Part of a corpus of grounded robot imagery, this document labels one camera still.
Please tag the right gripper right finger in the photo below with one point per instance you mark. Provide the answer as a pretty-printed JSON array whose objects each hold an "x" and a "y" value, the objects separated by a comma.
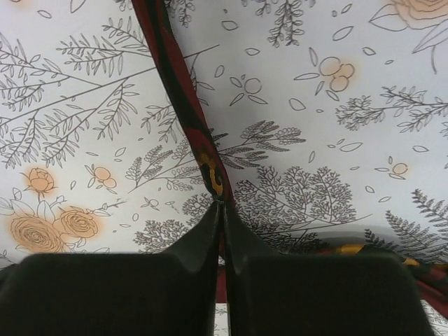
[{"x": 269, "y": 293}]

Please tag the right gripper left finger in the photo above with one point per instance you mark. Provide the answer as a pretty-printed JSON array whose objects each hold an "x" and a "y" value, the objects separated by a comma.
[{"x": 168, "y": 293}]

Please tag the dark red patterned tie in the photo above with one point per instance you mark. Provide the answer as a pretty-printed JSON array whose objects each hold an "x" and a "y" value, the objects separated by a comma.
[{"x": 323, "y": 123}]

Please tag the floral table mat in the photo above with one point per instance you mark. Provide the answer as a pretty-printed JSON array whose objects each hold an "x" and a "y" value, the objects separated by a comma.
[{"x": 93, "y": 156}]

